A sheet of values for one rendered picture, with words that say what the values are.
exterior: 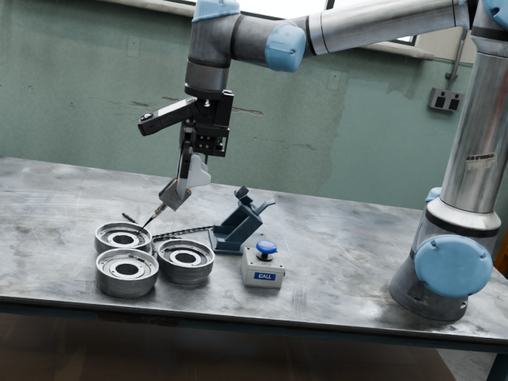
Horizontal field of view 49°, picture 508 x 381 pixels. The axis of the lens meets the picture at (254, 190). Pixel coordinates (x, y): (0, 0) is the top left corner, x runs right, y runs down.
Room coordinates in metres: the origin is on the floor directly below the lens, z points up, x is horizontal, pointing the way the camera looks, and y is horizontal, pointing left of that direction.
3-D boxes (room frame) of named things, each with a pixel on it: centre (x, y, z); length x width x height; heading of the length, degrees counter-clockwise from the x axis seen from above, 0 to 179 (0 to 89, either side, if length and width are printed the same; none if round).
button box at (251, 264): (0.95, -0.05, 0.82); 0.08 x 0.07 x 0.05; 101
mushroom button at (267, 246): (0.95, -0.04, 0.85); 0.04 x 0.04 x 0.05
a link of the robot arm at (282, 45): (0.98, 0.02, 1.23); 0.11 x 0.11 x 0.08; 75
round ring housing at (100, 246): (0.94, 0.22, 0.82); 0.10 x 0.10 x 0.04
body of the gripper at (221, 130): (0.99, 0.11, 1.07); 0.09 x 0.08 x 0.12; 104
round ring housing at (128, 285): (0.83, 0.19, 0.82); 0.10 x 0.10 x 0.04
